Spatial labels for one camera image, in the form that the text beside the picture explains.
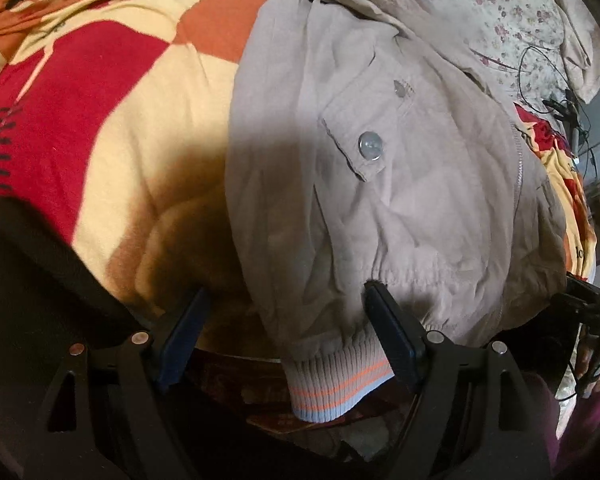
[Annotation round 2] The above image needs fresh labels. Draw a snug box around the black thin cable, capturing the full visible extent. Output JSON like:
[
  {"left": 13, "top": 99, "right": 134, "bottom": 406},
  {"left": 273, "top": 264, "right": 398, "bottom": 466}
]
[{"left": 517, "top": 44, "right": 598, "bottom": 181}]

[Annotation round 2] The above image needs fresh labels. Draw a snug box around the red orange yellow blanket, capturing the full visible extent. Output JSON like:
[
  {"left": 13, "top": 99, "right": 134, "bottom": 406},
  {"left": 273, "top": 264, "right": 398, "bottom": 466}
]
[{"left": 0, "top": 0, "right": 266, "bottom": 318}]

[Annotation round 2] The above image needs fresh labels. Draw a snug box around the right hand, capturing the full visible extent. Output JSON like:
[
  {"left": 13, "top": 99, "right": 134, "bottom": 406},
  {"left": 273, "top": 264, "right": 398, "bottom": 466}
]
[{"left": 574, "top": 335, "right": 600, "bottom": 399}]

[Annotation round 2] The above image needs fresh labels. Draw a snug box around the beige zip jacket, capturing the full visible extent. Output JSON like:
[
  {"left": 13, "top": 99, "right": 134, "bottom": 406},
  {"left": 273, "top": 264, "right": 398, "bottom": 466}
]
[{"left": 225, "top": 0, "right": 566, "bottom": 422}]

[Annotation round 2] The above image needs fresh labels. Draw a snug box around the beige cloth at bedside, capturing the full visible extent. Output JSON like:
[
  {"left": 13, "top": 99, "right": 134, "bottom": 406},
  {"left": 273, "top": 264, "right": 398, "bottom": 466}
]
[{"left": 555, "top": 0, "right": 600, "bottom": 104}]

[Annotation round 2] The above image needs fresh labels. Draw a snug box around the floral white bed sheet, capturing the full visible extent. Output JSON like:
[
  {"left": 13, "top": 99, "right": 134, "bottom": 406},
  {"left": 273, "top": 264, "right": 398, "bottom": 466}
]
[{"left": 428, "top": 0, "right": 573, "bottom": 114}]

